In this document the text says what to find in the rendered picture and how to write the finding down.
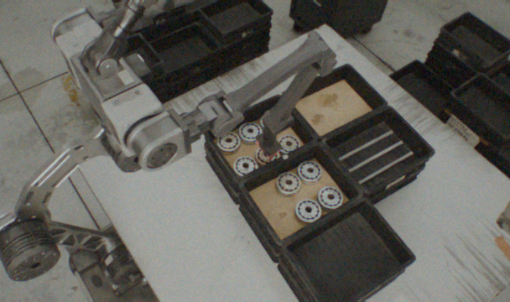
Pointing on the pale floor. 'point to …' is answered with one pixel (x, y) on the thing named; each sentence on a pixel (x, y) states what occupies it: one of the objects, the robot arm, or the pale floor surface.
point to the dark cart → (337, 15)
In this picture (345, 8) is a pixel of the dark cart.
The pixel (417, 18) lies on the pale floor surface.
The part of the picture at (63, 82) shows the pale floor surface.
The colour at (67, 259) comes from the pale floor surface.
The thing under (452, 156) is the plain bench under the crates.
